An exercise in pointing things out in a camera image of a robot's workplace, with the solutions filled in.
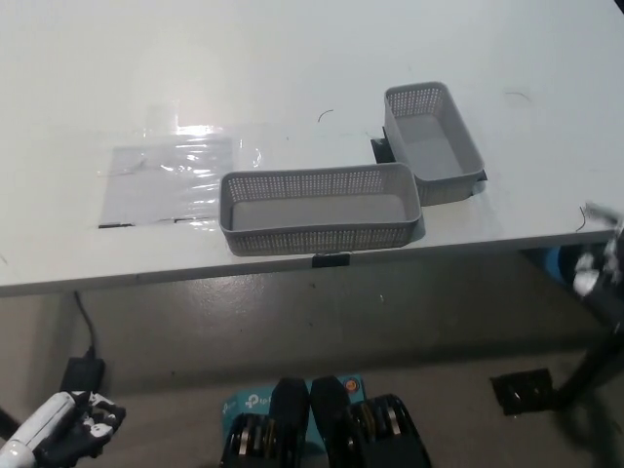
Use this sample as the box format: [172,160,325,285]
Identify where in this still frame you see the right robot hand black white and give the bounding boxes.
[571,201,624,296]

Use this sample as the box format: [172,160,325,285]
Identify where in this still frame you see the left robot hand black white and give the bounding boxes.
[35,388,129,464]

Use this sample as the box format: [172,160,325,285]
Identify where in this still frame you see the grey perforated plastic basket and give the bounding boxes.
[218,162,423,257]
[382,81,488,208]

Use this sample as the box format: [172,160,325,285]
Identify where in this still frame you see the teal tp-link box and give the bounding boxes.
[221,371,367,446]

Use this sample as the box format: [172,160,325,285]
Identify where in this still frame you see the blue object under table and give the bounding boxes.
[544,247,567,285]

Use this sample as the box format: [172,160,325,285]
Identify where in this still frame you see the black power adapter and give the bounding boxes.
[58,356,106,397]

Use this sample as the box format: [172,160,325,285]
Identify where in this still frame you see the black table leg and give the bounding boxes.
[557,329,624,410]

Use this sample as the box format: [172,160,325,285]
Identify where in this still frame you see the black floor plate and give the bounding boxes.
[488,368,563,416]

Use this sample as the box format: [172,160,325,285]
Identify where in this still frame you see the black mat patch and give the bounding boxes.
[369,125,489,196]

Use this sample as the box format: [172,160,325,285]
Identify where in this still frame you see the clear plastic covered paper sheet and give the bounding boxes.
[96,127,265,230]

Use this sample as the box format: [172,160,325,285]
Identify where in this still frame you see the black tape strip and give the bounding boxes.
[310,252,352,270]

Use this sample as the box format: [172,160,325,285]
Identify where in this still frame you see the black power cable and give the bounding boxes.
[72,291,99,361]

